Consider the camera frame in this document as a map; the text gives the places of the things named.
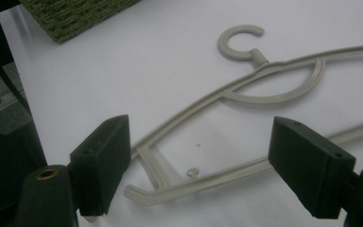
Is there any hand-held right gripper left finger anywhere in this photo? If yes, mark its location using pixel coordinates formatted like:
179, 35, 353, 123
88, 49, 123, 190
69, 113, 132, 218

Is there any green woven basket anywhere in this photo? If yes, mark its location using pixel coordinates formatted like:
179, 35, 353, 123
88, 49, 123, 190
18, 0, 142, 44

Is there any white table mat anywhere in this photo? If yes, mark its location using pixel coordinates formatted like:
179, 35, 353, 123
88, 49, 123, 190
0, 0, 363, 227

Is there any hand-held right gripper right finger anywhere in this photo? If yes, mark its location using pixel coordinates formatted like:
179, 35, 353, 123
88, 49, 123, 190
268, 115, 357, 220

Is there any grey plastic clothes hanger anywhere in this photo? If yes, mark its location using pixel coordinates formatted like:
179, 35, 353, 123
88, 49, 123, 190
123, 24, 363, 207

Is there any thin black pole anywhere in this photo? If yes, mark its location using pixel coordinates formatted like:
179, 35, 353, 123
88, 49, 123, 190
0, 64, 32, 114

